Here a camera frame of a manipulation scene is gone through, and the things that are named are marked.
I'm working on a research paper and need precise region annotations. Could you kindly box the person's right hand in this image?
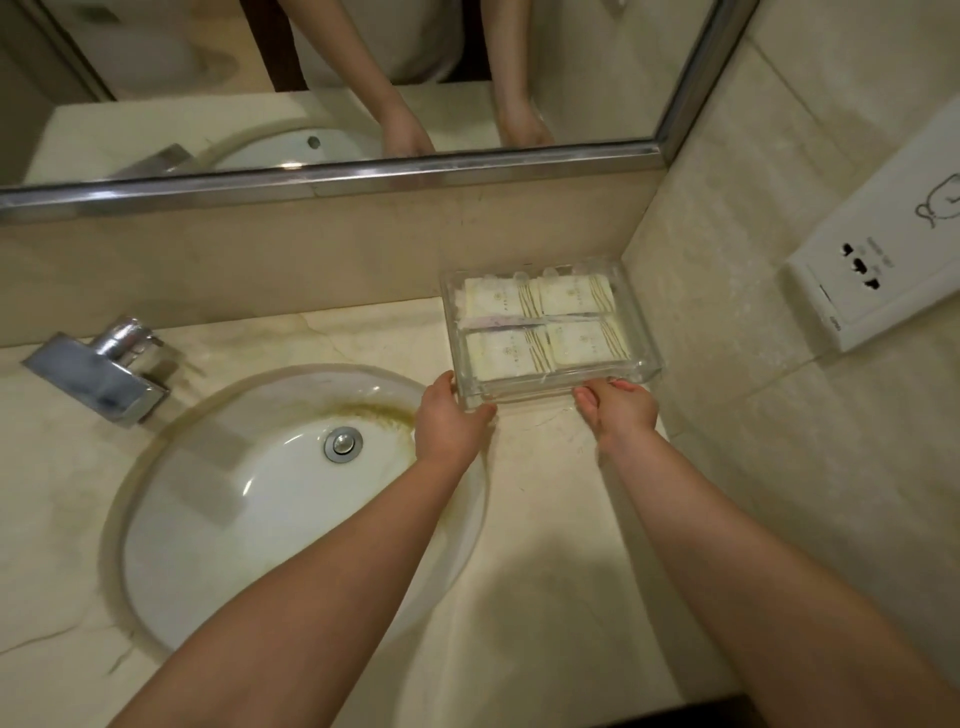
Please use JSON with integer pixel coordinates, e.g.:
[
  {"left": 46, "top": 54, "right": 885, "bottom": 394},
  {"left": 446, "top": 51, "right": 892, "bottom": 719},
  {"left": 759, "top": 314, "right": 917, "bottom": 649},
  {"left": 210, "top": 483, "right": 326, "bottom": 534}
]
[{"left": 572, "top": 377, "right": 661, "bottom": 453}]

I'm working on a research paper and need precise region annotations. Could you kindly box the person's left hand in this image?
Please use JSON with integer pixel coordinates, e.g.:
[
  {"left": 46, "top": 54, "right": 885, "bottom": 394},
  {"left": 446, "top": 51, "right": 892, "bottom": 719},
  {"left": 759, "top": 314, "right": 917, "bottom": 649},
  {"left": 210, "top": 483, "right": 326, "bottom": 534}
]
[{"left": 413, "top": 371, "right": 499, "bottom": 472}]

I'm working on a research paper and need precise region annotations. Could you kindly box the clear acrylic amenity box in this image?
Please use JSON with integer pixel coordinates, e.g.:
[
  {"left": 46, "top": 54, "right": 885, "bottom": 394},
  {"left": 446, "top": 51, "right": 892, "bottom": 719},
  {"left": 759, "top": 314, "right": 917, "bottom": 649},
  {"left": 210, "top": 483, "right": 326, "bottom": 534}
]
[
  {"left": 452, "top": 263, "right": 663, "bottom": 410},
  {"left": 439, "top": 255, "right": 668, "bottom": 412}
]

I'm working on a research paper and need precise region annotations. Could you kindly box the person's left forearm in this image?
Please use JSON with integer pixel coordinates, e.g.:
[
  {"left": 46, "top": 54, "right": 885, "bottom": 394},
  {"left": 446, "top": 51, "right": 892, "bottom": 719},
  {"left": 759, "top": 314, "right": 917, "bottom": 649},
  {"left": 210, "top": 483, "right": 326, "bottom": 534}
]
[{"left": 108, "top": 453, "right": 470, "bottom": 728}]

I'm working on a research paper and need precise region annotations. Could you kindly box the person's right forearm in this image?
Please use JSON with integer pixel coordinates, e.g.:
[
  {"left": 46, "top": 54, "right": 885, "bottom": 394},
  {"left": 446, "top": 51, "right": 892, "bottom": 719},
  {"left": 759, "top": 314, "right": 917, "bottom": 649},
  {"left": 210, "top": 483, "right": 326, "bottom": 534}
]
[{"left": 599, "top": 427, "right": 960, "bottom": 728}]

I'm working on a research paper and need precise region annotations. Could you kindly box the metal sink drain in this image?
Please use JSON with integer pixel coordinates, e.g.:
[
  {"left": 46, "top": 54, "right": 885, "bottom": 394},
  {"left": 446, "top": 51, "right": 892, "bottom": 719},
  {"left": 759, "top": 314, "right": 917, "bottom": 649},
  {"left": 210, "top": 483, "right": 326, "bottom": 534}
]
[{"left": 323, "top": 425, "right": 365, "bottom": 465}]

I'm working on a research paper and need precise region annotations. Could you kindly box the white oval sink basin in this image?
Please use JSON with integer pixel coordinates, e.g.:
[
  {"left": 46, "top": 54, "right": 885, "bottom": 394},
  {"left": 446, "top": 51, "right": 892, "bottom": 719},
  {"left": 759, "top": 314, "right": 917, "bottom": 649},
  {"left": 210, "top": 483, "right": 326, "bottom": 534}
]
[{"left": 99, "top": 364, "right": 494, "bottom": 655}]

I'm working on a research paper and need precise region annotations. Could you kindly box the chrome faucet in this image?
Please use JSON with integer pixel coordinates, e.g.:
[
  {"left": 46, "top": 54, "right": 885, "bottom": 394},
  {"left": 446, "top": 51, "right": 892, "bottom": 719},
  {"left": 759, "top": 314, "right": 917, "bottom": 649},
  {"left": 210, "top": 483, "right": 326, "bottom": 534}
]
[{"left": 20, "top": 314, "right": 174, "bottom": 430}]

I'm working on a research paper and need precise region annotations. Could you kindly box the white wall socket panel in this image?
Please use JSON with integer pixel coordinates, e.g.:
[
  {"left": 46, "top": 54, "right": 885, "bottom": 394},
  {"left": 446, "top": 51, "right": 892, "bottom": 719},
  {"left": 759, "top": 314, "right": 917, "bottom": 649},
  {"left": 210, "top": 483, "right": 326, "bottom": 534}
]
[{"left": 782, "top": 93, "right": 960, "bottom": 355}]

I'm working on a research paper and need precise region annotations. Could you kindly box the metal framed wall mirror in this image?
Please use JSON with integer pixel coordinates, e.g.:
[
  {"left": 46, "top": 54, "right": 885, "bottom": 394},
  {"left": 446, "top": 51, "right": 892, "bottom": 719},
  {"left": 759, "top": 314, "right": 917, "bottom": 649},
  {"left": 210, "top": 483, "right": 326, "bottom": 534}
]
[{"left": 0, "top": 0, "right": 760, "bottom": 224}]

